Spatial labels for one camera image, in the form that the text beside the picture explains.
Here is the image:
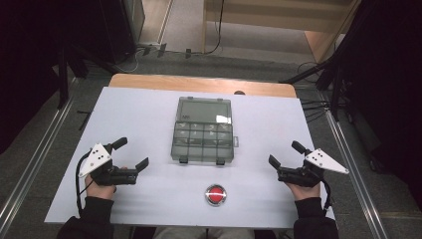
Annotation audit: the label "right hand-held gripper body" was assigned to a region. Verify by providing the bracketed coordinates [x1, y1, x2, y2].
[277, 147, 350, 188]

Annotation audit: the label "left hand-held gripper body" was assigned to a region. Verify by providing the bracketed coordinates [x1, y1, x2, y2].
[78, 142, 139, 187]

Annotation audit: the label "clear plastic organizer box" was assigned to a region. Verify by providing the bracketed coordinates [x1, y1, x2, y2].
[170, 96, 240, 166]

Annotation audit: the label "person's right hand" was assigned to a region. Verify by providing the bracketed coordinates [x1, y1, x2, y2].
[286, 178, 322, 202]

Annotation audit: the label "person's left hand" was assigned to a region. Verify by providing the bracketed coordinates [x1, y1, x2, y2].
[84, 166, 128, 201]

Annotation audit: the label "red round push button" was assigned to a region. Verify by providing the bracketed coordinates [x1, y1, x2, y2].
[204, 183, 228, 207]

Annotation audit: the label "black metal stand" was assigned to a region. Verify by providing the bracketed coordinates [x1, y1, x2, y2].
[278, 0, 366, 122]
[54, 39, 117, 112]

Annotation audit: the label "person's grey trouser legs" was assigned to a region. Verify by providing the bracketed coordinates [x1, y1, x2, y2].
[152, 226, 257, 239]

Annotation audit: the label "power strip with plugs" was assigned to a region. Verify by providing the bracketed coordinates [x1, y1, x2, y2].
[135, 41, 168, 58]

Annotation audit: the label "dark cabinet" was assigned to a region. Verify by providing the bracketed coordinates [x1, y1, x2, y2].
[99, 0, 146, 65]

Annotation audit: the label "light wooden shelf unit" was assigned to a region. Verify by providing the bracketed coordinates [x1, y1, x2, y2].
[201, 0, 362, 64]

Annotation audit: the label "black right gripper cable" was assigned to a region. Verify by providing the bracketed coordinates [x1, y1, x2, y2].
[319, 178, 333, 213]

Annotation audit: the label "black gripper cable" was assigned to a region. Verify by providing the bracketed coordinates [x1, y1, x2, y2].
[75, 150, 96, 217]
[319, 178, 333, 213]

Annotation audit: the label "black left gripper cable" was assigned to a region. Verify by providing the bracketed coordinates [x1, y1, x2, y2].
[75, 150, 96, 217]

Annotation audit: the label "black floor cables bundle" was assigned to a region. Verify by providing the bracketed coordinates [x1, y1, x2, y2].
[297, 61, 332, 123]

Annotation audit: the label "aluminium floor rail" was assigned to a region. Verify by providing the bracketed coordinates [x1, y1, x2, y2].
[324, 109, 390, 239]
[0, 98, 76, 230]

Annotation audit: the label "white floor cable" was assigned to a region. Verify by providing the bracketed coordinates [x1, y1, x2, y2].
[113, 49, 140, 75]

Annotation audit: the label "black hanging cable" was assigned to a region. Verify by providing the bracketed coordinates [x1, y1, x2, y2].
[184, 0, 227, 59]

